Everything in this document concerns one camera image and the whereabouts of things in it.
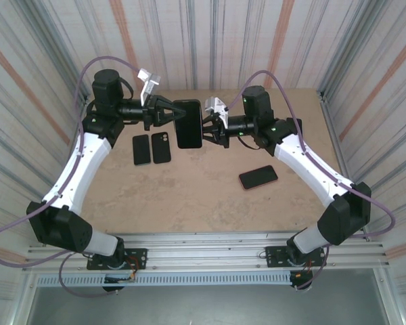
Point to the white-edged black phone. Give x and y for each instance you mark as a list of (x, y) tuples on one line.
[(187, 100)]

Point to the black phone case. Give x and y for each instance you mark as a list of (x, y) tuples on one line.
[(161, 152)]

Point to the pink phone case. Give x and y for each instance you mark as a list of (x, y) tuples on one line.
[(262, 184)]

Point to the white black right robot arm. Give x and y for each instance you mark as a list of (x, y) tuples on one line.
[(311, 166)]

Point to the orange connector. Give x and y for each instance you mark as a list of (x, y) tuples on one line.
[(297, 275)]

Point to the grey metal panel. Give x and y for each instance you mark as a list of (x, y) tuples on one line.
[(203, 304)]

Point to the small circuit board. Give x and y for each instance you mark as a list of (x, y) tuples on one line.
[(116, 279)]

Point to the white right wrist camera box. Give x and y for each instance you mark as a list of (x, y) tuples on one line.
[(216, 105)]

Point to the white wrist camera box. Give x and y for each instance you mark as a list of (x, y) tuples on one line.
[(216, 105), (149, 81)]

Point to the aluminium side rail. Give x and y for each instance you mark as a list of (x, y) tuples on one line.
[(328, 115), (83, 103)]

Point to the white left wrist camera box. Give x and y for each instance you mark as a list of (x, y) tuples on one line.
[(149, 81)]

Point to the aluminium rail frame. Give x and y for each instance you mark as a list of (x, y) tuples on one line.
[(203, 252)]

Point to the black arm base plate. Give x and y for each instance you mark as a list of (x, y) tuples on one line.
[(274, 255), (138, 257)]

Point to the black mount block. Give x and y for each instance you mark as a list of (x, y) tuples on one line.
[(308, 279), (113, 288)]

